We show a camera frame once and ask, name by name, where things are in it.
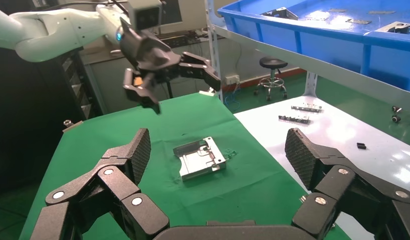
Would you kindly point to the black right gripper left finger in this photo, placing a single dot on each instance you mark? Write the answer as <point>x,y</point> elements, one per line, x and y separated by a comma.
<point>115,185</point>

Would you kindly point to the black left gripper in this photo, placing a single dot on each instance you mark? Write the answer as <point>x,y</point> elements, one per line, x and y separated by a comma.
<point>148,53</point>

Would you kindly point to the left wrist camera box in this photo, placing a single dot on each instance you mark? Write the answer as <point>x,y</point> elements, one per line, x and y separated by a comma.
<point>145,15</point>

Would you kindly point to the black caster wheel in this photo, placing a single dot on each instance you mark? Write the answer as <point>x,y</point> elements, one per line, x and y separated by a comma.
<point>396,108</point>
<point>396,119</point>

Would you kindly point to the metal table clamp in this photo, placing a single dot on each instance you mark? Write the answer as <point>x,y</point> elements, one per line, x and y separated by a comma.
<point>206,93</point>
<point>72,126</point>

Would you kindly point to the blue plastic bin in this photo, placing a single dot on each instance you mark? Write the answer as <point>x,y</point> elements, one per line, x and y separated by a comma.
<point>324,43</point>

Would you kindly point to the small black block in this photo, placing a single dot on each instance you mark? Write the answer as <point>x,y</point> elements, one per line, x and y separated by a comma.
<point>361,146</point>

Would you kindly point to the machined aluminium plate part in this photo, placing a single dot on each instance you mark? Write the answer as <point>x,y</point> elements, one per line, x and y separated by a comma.
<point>198,160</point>
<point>395,27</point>
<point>281,13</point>

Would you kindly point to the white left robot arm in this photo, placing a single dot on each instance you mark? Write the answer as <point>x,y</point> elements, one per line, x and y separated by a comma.
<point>52,31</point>

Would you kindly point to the dark computer monitor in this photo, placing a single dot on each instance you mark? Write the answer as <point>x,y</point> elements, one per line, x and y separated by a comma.
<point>171,11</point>

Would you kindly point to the flat grey metal strip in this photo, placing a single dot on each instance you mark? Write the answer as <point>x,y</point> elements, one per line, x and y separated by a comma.
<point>381,12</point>
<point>358,21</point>
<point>337,10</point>

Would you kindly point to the grey segmented metal bar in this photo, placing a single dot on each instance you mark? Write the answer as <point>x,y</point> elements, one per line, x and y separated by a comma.
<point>305,108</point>
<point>294,119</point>

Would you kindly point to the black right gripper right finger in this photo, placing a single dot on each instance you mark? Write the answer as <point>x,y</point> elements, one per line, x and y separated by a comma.
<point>333,184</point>

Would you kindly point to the black round swivel stool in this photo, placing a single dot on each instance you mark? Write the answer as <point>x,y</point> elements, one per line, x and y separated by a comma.
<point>273,62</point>

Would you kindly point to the black drawer cabinet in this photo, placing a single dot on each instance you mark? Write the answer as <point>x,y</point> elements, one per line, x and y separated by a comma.
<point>77,86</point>

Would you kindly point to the green table cloth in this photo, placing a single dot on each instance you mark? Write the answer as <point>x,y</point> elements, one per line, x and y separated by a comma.
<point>92,132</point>

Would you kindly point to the black computer keyboard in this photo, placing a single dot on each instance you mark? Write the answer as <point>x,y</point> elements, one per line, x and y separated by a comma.
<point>185,39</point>

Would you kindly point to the white wall socket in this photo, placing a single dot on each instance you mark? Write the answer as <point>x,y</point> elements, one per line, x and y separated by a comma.
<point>232,79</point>

